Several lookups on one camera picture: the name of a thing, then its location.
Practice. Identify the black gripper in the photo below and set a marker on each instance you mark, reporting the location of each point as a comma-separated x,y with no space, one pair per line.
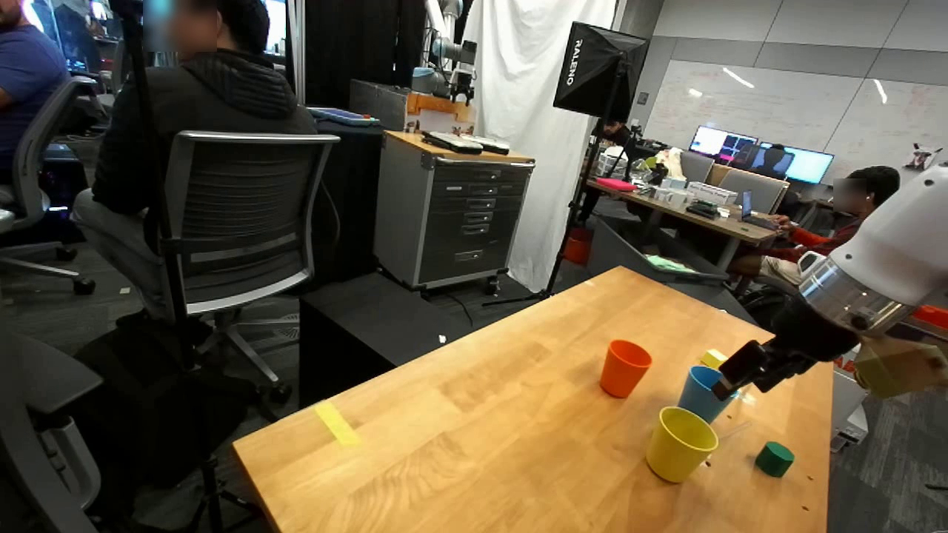
805,343

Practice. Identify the blue plastic cup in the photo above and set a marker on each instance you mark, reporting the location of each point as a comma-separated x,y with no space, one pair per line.
700,399

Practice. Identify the yellow plastic cup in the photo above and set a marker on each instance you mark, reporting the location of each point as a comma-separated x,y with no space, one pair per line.
679,448

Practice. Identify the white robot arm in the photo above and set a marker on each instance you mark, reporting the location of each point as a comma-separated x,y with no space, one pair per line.
891,248

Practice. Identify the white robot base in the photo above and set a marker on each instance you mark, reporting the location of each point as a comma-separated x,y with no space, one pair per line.
849,411

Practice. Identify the silver background robot arm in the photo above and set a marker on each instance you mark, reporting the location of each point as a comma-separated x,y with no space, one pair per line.
445,64

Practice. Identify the yellow cube block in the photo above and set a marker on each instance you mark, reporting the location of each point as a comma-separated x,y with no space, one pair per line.
712,358

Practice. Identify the green cylinder block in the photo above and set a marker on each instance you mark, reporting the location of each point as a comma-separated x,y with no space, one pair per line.
774,460

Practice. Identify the orange plastic cup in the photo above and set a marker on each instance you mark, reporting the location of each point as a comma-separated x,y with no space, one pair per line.
624,371

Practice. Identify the cluttered background desk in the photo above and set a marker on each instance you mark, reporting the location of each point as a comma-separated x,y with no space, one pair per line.
692,211

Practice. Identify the red container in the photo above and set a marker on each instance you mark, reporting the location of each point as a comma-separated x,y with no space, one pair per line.
580,248

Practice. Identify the person in red shirt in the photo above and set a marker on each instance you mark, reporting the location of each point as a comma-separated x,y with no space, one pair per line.
870,193

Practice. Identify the row of background monitors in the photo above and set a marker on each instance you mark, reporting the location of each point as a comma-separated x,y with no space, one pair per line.
760,155

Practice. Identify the black light stand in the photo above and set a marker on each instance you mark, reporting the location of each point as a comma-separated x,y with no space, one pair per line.
574,217

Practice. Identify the grey drawer cabinet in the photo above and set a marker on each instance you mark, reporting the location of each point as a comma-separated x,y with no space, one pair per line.
449,217

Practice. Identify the black softbox light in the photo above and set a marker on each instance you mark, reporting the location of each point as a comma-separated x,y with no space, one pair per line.
596,69

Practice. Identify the white curtain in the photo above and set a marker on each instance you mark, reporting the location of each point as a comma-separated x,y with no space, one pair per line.
523,121

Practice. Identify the black keyboard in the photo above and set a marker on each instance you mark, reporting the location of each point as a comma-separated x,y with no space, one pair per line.
452,140
497,146

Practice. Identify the orange cardboard box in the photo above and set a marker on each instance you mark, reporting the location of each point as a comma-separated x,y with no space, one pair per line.
433,113

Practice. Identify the yellow tape strip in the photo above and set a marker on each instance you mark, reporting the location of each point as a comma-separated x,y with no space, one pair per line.
338,427

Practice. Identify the grey mesh office chair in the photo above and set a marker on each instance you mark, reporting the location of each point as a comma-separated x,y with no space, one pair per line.
248,217

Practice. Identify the person in black jacket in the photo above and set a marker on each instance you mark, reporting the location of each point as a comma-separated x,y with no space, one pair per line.
198,109

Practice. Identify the person in blue shirt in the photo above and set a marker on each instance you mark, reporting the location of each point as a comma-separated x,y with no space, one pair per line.
24,79

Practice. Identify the yellowish wrist camera box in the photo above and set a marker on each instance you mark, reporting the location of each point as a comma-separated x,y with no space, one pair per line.
900,368

